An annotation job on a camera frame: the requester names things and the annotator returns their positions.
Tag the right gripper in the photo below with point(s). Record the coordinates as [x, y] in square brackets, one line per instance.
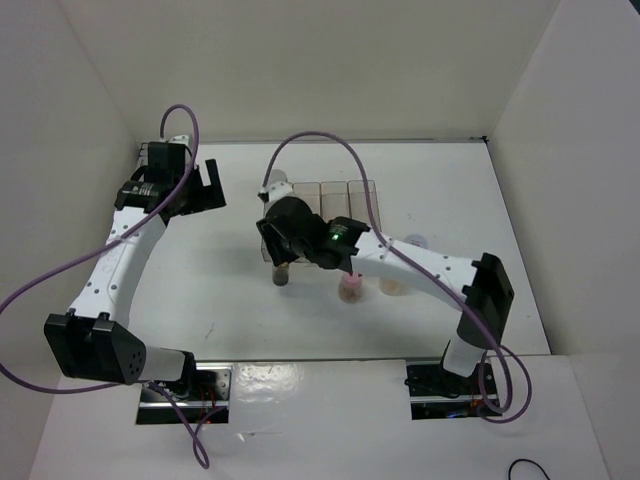
[270, 236]

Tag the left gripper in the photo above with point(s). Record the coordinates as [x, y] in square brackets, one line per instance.
[209, 196]

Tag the black-gold cap spice bottle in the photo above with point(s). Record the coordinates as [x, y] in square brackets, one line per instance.
[280, 274]

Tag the pink-lid spice jar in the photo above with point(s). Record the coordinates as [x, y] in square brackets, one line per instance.
[350, 287]

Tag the red-label lid spice jar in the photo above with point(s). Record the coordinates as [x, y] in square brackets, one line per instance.
[417, 240]

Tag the silver-lid blue-label bottle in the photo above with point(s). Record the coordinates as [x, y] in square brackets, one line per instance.
[277, 176]

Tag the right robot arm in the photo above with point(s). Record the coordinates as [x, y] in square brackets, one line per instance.
[479, 289]

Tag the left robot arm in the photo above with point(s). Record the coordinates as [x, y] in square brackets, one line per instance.
[91, 341]

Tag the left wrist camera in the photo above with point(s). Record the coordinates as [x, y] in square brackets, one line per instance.
[183, 139]

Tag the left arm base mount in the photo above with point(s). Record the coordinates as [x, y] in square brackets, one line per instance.
[204, 400]

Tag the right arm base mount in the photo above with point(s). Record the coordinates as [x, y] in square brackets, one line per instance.
[435, 393]

